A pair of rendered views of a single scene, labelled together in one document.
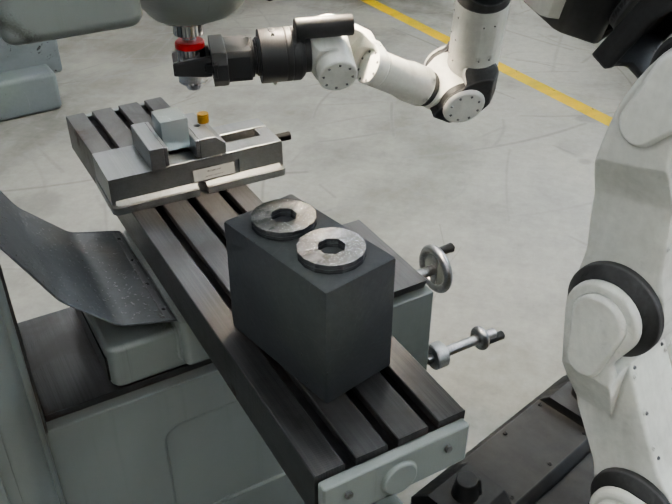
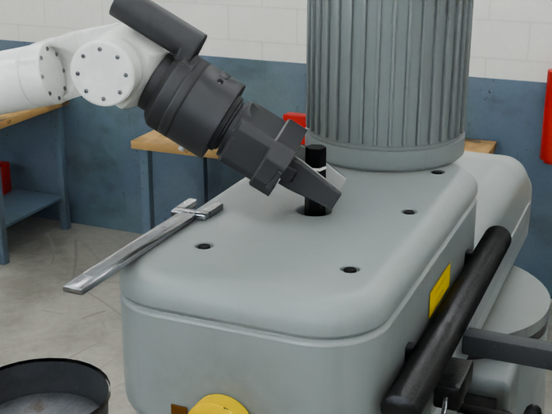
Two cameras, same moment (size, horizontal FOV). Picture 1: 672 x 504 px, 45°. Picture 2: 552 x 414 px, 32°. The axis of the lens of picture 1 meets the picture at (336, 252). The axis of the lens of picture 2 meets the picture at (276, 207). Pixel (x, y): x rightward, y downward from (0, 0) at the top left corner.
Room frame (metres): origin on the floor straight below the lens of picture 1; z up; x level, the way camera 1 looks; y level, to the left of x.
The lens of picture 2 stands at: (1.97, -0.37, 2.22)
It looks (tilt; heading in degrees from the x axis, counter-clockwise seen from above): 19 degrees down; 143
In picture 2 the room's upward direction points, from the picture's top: straight up
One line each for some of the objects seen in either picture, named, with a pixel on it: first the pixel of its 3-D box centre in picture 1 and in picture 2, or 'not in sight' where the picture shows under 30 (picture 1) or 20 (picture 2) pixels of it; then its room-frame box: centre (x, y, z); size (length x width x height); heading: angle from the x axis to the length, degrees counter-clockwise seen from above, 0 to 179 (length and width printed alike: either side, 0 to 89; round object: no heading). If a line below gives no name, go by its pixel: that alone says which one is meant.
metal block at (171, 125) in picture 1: (170, 128); not in sight; (1.39, 0.31, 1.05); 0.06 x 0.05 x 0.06; 28
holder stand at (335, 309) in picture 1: (308, 290); not in sight; (0.90, 0.04, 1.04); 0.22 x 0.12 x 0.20; 41
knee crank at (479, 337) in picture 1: (465, 343); not in sight; (1.39, -0.29, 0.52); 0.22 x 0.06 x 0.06; 120
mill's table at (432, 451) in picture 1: (215, 242); not in sight; (1.23, 0.22, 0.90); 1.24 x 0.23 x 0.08; 30
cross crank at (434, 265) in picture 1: (422, 273); not in sight; (1.50, -0.20, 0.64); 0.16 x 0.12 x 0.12; 120
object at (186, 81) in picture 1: (191, 63); not in sight; (1.25, 0.23, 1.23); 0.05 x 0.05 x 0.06
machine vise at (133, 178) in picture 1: (188, 153); not in sight; (1.40, 0.29, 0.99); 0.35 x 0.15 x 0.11; 118
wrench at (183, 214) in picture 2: not in sight; (146, 241); (1.23, 0.04, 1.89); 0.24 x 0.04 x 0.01; 119
